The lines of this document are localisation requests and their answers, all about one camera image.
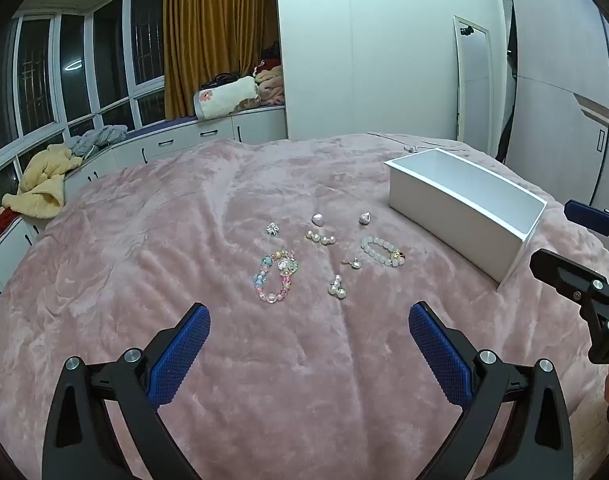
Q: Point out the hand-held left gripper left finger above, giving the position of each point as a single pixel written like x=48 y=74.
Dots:
x=182 y=355

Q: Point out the gold pearl earring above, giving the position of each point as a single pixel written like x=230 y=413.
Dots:
x=355 y=262

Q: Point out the black bag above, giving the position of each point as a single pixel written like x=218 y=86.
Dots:
x=219 y=80

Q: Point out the grey wardrobe door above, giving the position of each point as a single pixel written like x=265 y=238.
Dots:
x=559 y=85

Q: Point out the gold curtain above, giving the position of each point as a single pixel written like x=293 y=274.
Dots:
x=214 y=35

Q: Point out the bay window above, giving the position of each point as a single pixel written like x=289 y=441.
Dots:
x=109 y=45

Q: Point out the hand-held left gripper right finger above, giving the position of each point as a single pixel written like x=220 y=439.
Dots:
x=439 y=360

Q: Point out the silver flower brooch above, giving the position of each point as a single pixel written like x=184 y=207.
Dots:
x=273 y=229

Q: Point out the cream rolled flower blanket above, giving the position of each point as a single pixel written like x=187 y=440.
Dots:
x=224 y=97

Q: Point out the white framed standing mirror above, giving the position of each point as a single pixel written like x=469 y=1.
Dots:
x=474 y=90

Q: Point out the pile of folded clothes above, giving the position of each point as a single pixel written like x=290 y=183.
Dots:
x=272 y=80

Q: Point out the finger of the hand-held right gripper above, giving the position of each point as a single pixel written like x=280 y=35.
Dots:
x=559 y=267
x=584 y=212

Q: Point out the pink plush blanket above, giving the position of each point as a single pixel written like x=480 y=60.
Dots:
x=184 y=210

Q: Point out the grey clothes heap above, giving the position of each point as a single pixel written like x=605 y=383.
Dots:
x=99 y=137

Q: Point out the white wardrobe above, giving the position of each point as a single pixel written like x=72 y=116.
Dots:
x=384 y=35

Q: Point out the yellow fleece blanket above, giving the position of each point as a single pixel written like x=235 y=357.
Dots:
x=44 y=175

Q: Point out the pearl cluster earring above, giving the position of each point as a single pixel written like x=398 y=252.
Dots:
x=337 y=287

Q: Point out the white rectangular box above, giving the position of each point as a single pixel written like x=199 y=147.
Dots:
x=449 y=210

